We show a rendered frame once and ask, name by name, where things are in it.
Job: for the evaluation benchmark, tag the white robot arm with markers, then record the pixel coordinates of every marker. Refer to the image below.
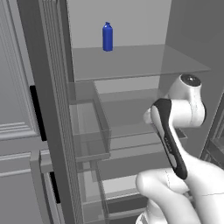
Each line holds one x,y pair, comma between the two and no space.
189,180

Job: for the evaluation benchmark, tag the glass fridge shelf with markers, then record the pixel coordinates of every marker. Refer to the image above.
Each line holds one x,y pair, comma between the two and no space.
131,62

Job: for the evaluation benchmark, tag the grey lower cupboard door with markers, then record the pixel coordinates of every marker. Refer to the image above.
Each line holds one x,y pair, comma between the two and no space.
20,189

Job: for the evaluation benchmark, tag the blue bottle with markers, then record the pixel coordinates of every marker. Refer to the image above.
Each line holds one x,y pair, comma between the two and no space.
107,37

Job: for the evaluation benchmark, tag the grey right fridge door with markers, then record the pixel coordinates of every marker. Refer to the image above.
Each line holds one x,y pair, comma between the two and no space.
215,137

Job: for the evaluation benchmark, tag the grey cupboard door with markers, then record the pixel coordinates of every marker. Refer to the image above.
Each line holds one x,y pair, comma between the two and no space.
14,75
20,189

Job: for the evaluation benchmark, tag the clear fridge door bin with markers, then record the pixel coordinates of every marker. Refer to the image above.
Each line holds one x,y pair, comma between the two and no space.
90,128

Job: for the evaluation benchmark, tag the grey open fridge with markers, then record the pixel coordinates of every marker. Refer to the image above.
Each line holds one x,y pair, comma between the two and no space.
140,96

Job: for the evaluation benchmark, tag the grey fridge door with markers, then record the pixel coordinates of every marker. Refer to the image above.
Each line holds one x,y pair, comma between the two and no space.
55,116
215,137

